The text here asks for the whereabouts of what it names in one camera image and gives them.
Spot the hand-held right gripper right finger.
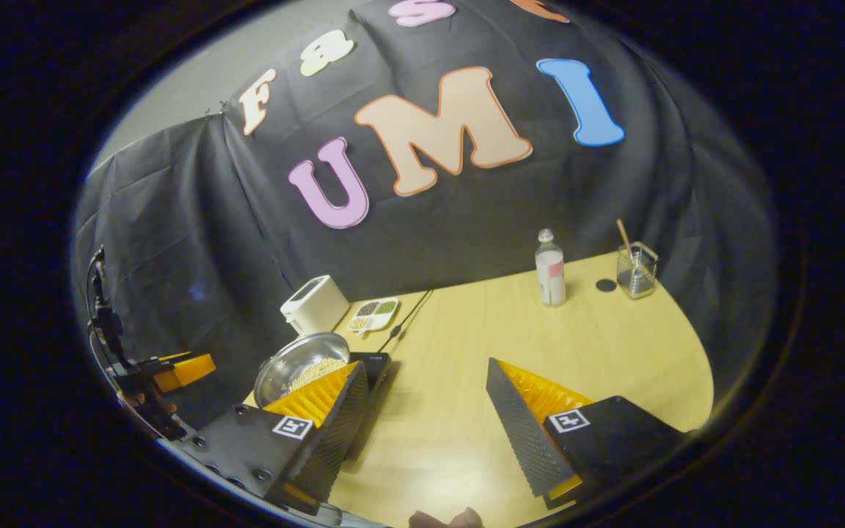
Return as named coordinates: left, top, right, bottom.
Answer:
left=486, top=357, right=687, bottom=510

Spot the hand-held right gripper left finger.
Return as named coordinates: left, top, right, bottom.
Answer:
left=188, top=359, right=370, bottom=516

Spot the pile of yellow beans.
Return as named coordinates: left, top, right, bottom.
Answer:
left=287, top=357, right=350, bottom=393

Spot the black induction cooktop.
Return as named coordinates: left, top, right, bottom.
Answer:
left=243, top=352, right=392, bottom=463

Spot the stainless steel pot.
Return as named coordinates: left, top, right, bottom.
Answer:
left=254, top=332, right=351, bottom=409

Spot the white divided bean dish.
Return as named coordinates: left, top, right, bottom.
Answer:
left=347, top=296, right=400, bottom=337

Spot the white toaster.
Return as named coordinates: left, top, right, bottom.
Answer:
left=280, top=275, right=351, bottom=337

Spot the clear plastic bottle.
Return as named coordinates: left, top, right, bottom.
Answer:
left=535, top=228, right=567, bottom=307

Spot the small glass jar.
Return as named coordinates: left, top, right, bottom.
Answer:
left=616, top=242, right=659, bottom=300

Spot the black power cable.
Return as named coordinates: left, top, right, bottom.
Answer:
left=377, top=289, right=434, bottom=354

